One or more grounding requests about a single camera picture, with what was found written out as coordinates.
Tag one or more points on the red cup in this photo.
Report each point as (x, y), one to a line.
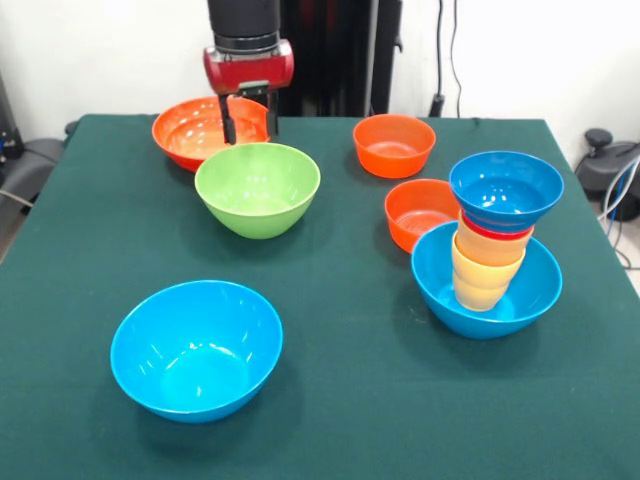
(495, 232)

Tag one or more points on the green bowl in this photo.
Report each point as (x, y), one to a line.
(257, 210)

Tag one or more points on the large orange bowl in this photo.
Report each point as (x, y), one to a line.
(190, 135)

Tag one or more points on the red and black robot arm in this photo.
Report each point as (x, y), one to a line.
(245, 22)

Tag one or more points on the orange bowl with ringed bottom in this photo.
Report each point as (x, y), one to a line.
(415, 210)

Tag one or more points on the dark green tablecloth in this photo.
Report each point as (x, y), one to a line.
(450, 425)

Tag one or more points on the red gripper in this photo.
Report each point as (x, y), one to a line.
(250, 72)

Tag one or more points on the large blue bowl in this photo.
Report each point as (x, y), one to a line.
(440, 295)
(195, 370)

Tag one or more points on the small plain orange bowl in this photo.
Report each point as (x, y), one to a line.
(392, 160)

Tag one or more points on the small dark blue bowl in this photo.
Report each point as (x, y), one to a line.
(505, 200)

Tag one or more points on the stack of yellow cups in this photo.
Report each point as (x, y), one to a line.
(477, 290)

